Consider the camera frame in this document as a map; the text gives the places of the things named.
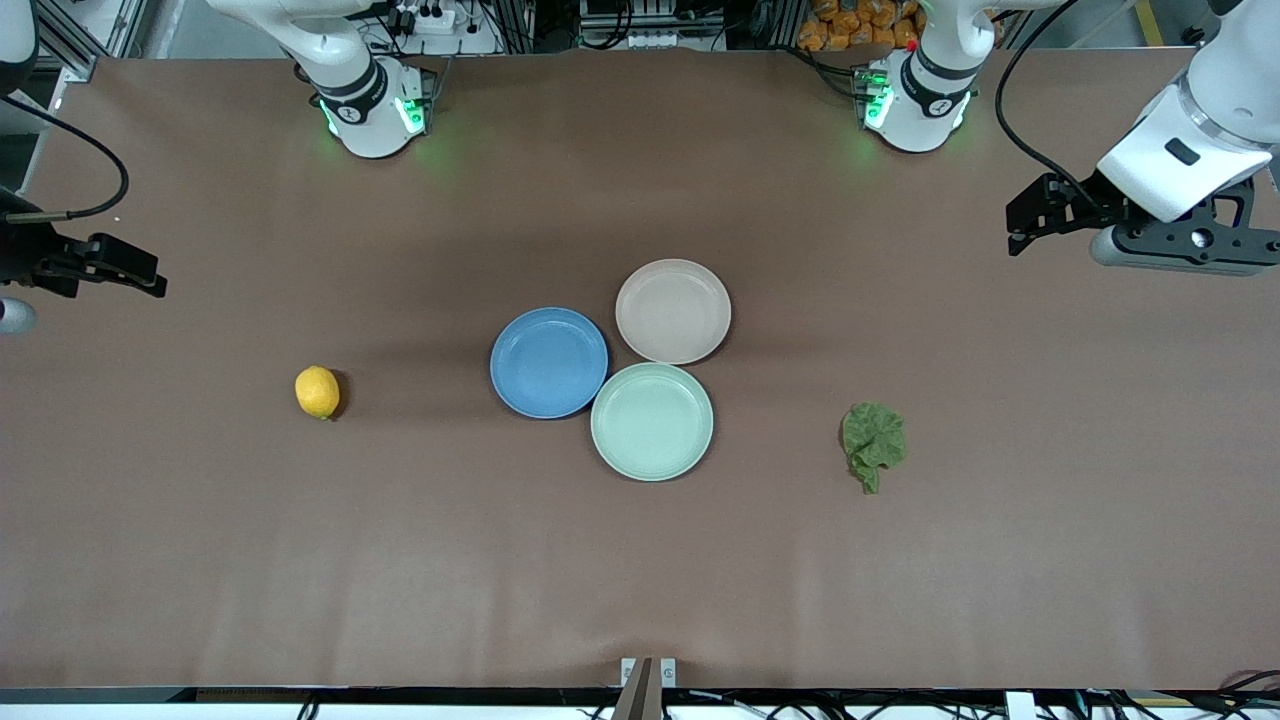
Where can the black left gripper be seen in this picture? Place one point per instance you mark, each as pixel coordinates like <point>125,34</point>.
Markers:
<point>1092,209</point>

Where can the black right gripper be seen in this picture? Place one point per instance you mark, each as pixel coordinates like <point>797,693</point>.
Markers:
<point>22,254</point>

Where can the yellow lemon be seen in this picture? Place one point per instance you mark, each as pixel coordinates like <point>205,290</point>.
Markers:
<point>317,391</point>

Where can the green lettuce leaf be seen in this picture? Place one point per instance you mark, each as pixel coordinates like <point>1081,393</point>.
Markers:
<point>873,440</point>

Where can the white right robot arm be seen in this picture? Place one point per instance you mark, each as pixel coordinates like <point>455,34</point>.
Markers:
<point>370,125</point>

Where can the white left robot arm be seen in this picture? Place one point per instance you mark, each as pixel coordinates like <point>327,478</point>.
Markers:
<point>920,115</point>

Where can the orange snack bag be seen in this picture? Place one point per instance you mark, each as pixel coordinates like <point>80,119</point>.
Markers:
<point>850,25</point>

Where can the beige plate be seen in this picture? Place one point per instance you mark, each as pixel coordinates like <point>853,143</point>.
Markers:
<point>672,311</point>

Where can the white power strip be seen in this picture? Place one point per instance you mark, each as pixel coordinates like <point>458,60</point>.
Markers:
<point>428,18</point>

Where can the blue plate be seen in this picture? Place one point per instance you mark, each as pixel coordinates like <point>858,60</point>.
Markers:
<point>548,362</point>

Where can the pale green plate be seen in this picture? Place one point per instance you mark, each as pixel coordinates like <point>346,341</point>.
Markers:
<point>651,421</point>

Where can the brown table mat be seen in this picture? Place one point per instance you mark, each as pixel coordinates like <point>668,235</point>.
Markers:
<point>640,570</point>

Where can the aluminium frame profile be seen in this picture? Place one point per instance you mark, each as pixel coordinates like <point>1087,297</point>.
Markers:
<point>80,45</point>

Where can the metal bracket with brown post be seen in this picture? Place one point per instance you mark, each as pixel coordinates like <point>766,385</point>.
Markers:
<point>647,685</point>

